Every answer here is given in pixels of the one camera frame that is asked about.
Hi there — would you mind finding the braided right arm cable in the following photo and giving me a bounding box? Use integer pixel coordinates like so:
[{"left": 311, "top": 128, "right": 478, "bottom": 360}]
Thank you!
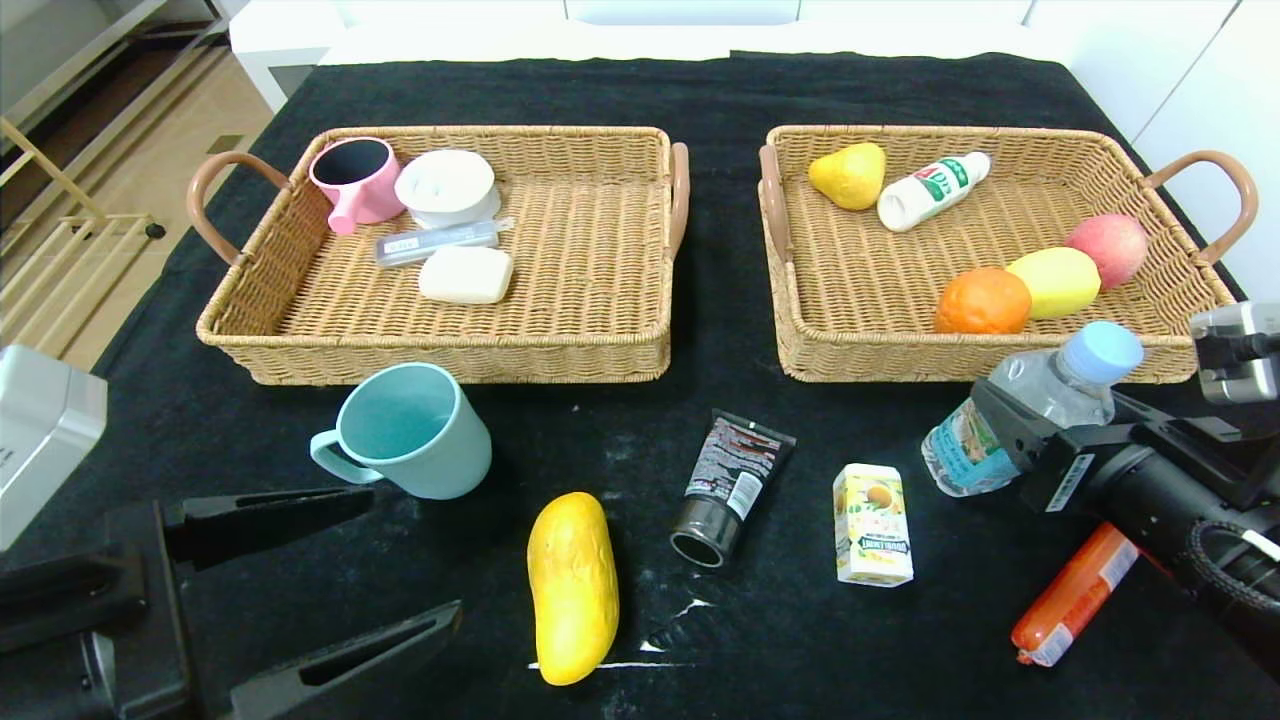
[{"left": 1185, "top": 518, "right": 1280, "bottom": 611}]

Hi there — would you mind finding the wicker basket holding food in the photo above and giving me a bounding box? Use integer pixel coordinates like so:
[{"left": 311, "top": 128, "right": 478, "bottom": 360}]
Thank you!
[{"left": 758, "top": 124, "right": 1259, "bottom": 384}]

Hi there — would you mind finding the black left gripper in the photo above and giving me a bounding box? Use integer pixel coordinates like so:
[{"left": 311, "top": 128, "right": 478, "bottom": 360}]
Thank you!
[{"left": 0, "top": 485, "right": 464, "bottom": 720}]

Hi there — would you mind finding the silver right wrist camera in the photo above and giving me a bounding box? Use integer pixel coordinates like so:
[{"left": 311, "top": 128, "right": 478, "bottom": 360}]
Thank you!
[{"left": 1190, "top": 302, "right": 1280, "bottom": 406}]

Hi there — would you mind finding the clear blue-cap water bottle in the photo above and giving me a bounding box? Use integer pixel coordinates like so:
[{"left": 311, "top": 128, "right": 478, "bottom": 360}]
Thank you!
[{"left": 921, "top": 320, "right": 1145, "bottom": 499}]

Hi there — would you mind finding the pink cup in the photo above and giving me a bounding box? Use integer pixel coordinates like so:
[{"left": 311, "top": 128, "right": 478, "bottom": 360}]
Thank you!
[{"left": 308, "top": 136, "right": 406, "bottom": 236}]

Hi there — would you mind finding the wicker basket holding toiletries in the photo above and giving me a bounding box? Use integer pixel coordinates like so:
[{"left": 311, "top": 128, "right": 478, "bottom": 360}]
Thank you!
[{"left": 186, "top": 125, "right": 691, "bottom": 386}]

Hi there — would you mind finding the white round lidded jar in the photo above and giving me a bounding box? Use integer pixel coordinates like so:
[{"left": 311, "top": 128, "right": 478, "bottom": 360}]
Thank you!
[{"left": 394, "top": 149, "right": 501, "bottom": 230}]

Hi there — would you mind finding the black facial cleanser tube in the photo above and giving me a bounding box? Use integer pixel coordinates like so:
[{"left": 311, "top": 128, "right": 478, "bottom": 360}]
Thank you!
[{"left": 670, "top": 409, "right": 798, "bottom": 570}]

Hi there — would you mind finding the orange sausage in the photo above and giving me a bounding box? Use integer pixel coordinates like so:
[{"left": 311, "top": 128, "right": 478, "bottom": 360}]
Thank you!
[{"left": 1010, "top": 522, "right": 1141, "bottom": 668}]

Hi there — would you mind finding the white soap bar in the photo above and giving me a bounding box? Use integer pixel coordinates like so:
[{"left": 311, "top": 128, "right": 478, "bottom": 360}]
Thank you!
[{"left": 418, "top": 246, "right": 515, "bottom": 305}]

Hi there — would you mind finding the yellow juice box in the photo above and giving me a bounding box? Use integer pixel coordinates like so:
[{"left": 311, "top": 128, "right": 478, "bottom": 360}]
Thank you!
[{"left": 833, "top": 463, "right": 915, "bottom": 588}]

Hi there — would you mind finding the black tablecloth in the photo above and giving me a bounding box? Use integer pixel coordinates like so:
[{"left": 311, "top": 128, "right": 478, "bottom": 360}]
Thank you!
[{"left": 0, "top": 52, "right": 1280, "bottom": 720}]

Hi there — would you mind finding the white green-label yogurt bottle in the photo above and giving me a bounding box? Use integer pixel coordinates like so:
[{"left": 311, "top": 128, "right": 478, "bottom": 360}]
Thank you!
[{"left": 877, "top": 151, "right": 992, "bottom": 233}]

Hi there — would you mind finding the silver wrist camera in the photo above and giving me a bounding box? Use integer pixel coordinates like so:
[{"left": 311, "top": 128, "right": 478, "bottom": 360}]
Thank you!
[
  {"left": 0, "top": 345, "right": 109, "bottom": 551},
  {"left": 1190, "top": 302, "right": 1280, "bottom": 406}
]

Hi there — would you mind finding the yellow lemon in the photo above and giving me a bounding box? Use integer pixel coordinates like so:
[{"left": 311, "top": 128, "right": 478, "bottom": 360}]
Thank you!
[{"left": 1005, "top": 246, "right": 1102, "bottom": 321}]

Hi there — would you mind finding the yellow pear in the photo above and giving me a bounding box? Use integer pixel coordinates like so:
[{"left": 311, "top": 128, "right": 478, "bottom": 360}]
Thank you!
[{"left": 808, "top": 142, "right": 887, "bottom": 212}]

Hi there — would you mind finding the gold metal rack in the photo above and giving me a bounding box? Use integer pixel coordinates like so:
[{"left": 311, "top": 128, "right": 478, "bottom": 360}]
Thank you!
[{"left": 0, "top": 115, "right": 166, "bottom": 376}]

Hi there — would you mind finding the red peach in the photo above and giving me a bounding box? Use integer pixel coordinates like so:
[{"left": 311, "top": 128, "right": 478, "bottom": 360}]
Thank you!
[{"left": 1065, "top": 213, "right": 1151, "bottom": 291}]

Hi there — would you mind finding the long yellow mango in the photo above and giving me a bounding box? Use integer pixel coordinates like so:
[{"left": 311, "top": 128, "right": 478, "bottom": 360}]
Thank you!
[{"left": 527, "top": 491, "right": 621, "bottom": 687}]

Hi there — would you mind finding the teal mug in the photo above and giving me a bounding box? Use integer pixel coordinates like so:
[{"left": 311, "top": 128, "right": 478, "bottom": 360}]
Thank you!
[{"left": 310, "top": 362, "right": 493, "bottom": 501}]

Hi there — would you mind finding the orange fruit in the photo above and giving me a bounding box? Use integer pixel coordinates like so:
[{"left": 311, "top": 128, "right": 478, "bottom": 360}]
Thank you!
[{"left": 935, "top": 266, "right": 1033, "bottom": 335}]

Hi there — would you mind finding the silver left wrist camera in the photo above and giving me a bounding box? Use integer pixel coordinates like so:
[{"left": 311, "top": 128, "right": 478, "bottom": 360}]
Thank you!
[{"left": 0, "top": 345, "right": 109, "bottom": 551}]

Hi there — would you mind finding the gray shelf unit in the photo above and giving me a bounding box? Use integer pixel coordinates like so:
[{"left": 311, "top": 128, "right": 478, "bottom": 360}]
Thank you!
[{"left": 0, "top": 0, "right": 233, "bottom": 136}]

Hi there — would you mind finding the grey toothpaste tube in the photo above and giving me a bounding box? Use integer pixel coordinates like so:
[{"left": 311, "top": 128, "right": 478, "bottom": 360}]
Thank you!
[{"left": 375, "top": 217, "right": 516, "bottom": 269}]

